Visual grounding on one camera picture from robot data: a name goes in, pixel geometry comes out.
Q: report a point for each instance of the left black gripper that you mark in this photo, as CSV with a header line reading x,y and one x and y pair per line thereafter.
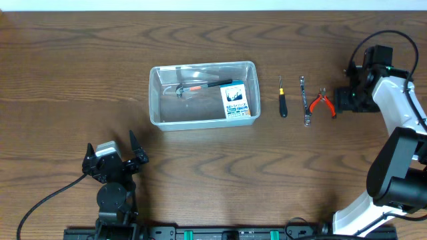
x,y
113,163

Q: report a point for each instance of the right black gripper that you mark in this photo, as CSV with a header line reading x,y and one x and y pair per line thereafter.
x,y
342,100

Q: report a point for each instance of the red handled pliers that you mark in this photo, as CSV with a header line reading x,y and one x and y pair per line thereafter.
x,y
322,97

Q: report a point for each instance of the silver ring wrench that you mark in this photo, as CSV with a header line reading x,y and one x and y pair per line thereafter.
x,y
307,114

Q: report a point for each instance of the black yellow screwdriver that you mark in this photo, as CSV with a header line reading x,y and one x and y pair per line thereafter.
x,y
282,100

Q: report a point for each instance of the small black hammer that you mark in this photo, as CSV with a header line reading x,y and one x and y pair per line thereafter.
x,y
180,89

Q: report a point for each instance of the clear plastic container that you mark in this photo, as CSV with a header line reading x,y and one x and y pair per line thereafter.
x,y
203,108

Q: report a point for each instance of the blue white screw box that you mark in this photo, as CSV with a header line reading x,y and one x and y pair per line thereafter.
x,y
235,101

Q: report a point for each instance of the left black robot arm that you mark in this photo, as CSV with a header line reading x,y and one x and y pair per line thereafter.
x,y
116,198

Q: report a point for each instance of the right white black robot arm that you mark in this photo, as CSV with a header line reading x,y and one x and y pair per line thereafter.
x,y
393,188

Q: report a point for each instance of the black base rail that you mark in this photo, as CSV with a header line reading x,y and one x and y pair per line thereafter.
x,y
172,233

